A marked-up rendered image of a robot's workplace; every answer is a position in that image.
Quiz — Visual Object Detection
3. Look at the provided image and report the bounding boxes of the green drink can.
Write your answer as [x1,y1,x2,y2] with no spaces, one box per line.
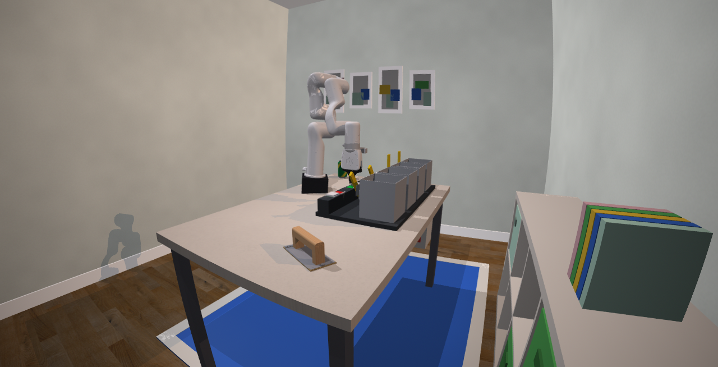
[338,160,347,178]

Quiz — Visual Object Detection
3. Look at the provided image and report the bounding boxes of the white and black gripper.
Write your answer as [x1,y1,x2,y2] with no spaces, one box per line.
[341,149,362,176]

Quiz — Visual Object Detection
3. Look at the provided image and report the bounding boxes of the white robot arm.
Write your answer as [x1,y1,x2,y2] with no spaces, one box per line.
[302,72,367,178]

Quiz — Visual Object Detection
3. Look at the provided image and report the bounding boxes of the sanding float with wooden handle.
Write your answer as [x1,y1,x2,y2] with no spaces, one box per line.
[283,226,337,271]

